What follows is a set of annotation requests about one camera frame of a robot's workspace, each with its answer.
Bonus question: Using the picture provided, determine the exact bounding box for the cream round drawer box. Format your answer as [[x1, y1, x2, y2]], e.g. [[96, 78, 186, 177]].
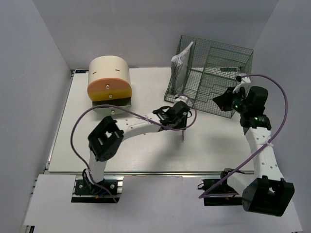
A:
[[87, 55, 133, 116]]

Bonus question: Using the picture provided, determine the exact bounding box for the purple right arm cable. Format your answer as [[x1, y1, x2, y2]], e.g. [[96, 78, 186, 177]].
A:
[[198, 74, 288, 200]]

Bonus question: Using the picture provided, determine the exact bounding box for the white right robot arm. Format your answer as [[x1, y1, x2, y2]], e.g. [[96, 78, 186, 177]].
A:
[[213, 86, 294, 216]]

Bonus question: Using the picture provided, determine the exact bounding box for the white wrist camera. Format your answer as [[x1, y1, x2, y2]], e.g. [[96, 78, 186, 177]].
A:
[[233, 73, 251, 93], [174, 95, 191, 105]]

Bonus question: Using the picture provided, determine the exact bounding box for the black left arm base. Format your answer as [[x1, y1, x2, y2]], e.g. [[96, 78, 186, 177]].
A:
[[71, 178, 123, 204]]

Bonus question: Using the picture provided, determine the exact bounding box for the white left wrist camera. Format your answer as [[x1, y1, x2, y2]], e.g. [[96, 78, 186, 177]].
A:
[[174, 95, 191, 105]]

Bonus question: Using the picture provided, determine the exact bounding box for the green wire mesh organizer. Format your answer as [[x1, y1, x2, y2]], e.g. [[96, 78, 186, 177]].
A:
[[164, 35, 254, 118]]

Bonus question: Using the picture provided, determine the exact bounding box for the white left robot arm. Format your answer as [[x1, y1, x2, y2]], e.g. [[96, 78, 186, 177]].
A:
[[85, 100, 190, 194]]

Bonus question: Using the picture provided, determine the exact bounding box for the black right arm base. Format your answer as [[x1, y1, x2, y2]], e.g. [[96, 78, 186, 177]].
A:
[[197, 179, 242, 206]]

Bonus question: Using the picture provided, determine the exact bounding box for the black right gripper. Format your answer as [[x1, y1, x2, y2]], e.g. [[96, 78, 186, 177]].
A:
[[213, 86, 250, 115]]

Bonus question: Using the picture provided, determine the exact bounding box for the grey white manual booklet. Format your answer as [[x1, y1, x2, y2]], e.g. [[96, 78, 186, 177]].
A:
[[171, 41, 193, 94]]

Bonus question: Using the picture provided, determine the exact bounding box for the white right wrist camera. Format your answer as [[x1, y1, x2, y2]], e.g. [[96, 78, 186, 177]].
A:
[[233, 73, 251, 93]]

